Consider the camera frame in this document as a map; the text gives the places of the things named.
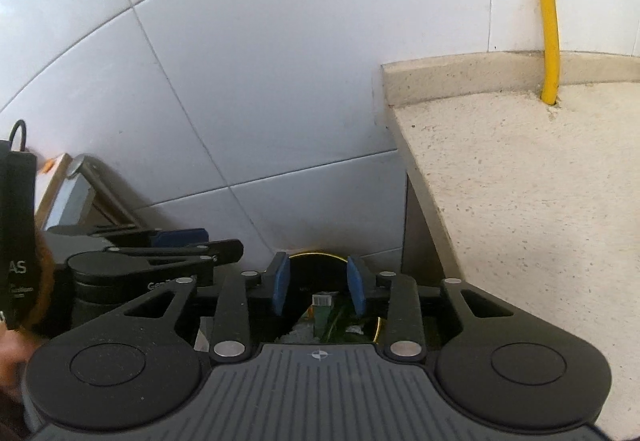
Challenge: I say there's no green white milk carton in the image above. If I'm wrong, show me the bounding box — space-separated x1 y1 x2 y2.
311 293 335 338

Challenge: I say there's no black trash bin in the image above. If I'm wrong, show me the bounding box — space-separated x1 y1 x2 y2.
273 253 396 345

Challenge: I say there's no person left hand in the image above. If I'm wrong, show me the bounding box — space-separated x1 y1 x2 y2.
0 323 44 402

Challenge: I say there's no yellow gas pipe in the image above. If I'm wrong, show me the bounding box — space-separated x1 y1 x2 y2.
539 0 561 106

